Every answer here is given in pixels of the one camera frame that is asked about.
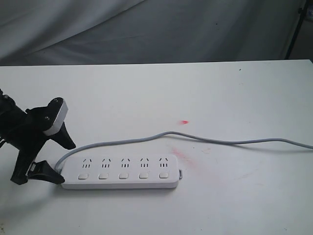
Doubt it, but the white five-outlet power strip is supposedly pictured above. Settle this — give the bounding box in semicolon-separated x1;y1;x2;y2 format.
61;154;182;190

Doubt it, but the grey power cable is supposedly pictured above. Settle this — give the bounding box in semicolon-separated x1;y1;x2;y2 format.
55;131;313;173

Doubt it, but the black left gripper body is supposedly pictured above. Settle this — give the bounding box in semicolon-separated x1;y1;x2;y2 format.
0;98;52;184

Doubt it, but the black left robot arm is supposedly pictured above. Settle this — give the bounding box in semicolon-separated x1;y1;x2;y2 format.
0;93;76;185

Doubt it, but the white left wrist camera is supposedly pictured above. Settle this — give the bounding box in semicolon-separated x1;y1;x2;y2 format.
43;97;68;136

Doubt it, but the white backdrop cloth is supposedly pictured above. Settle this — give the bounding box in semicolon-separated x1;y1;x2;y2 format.
0;0;305;66

